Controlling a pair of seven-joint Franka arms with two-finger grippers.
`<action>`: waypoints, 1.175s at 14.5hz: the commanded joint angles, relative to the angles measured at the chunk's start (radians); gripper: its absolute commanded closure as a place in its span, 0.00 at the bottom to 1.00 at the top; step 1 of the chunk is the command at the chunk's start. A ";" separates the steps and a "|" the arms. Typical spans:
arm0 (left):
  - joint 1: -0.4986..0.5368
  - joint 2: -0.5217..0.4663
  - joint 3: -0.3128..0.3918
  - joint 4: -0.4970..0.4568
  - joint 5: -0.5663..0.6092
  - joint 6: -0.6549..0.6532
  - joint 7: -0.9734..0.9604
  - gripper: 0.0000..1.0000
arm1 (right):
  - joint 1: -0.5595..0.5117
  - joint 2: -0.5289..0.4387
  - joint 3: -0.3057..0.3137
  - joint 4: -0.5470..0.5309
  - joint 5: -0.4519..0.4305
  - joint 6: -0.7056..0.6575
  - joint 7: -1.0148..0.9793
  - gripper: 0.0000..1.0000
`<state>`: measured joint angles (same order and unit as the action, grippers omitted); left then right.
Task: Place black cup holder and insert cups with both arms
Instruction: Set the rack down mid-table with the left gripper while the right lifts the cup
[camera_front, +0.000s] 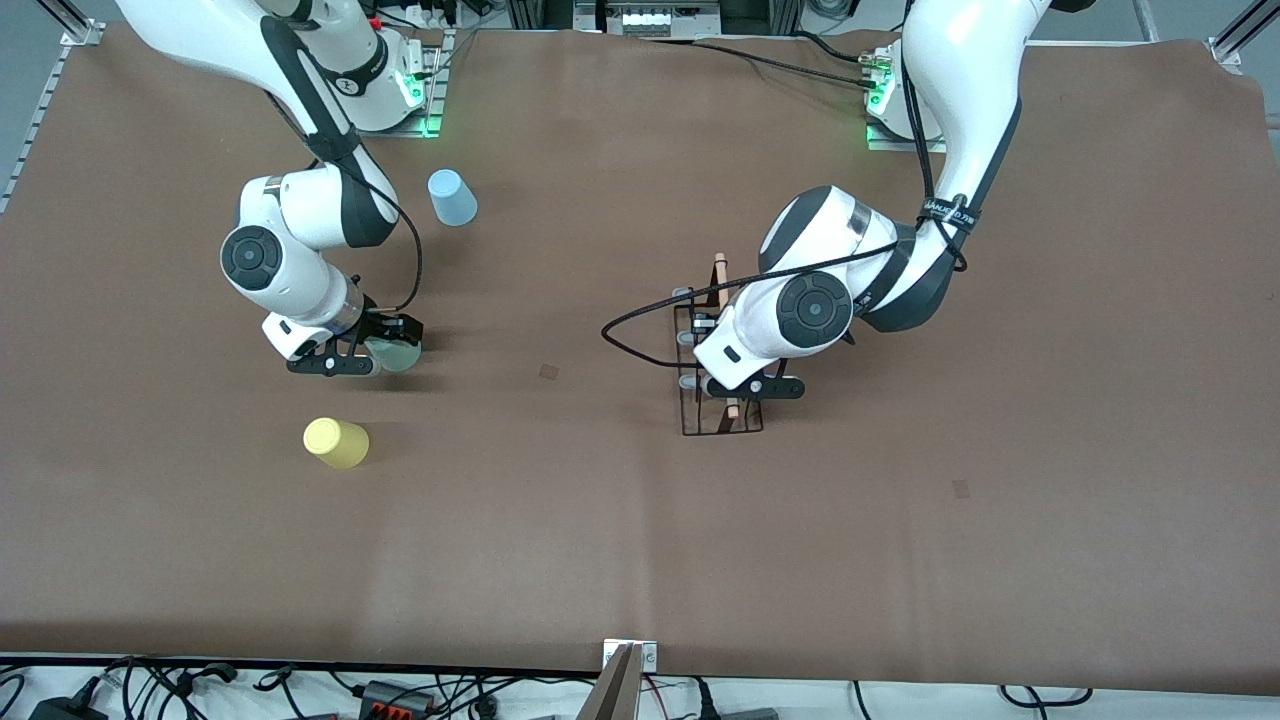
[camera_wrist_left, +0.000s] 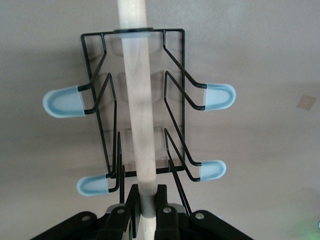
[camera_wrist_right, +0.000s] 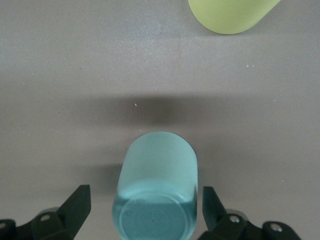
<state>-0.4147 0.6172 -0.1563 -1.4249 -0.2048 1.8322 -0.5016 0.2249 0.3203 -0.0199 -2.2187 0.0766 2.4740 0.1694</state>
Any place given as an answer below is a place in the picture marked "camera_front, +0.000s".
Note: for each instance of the brown table mat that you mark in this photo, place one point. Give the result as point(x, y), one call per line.
point(600, 540)

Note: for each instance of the black box orange terminals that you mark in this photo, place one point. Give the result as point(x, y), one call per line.
point(395, 698)

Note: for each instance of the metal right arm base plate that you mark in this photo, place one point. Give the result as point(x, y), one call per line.
point(432, 110)

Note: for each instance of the small metal bracket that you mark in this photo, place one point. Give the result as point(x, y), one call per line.
point(648, 655)

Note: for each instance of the device with white connectors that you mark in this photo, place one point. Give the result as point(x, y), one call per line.
point(645, 18)

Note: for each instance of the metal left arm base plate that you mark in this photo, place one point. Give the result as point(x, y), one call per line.
point(900, 146)

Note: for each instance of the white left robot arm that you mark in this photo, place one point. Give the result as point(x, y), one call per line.
point(960, 80)

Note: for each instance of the grey camera mount pole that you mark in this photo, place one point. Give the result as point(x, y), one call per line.
point(615, 695)

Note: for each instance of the aluminium side rail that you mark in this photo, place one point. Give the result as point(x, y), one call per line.
point(30, 130)

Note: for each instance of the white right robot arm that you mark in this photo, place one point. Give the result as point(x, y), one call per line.
point(300, 215)

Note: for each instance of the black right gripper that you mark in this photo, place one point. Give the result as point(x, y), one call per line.
point(379, 326)

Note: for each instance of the light blue cup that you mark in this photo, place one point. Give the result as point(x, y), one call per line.
point(452, 198)

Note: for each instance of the black power adapter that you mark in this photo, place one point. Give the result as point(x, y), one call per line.
point(65, 708)

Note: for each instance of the pale green cup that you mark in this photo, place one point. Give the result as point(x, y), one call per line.
point(395, 357)

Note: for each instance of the yellow cup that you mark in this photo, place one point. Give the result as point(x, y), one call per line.
point(337, 444)

